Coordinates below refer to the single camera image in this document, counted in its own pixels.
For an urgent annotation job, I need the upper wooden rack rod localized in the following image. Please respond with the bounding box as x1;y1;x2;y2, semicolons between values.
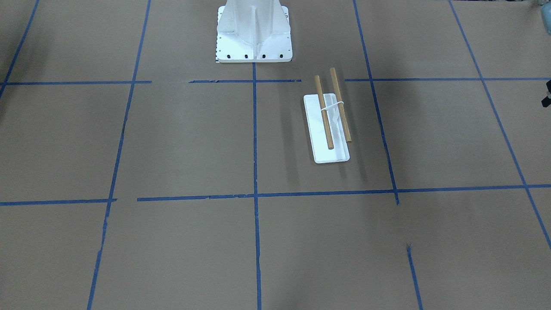
329;67;352;143

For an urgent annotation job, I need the white rack centre post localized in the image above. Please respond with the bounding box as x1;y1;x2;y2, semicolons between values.
320;101;350;131

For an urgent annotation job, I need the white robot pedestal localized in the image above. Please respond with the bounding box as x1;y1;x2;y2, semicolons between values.
215;0;293;63

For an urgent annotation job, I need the white rack base tray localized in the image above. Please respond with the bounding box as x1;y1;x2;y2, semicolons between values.
303;93;350;164

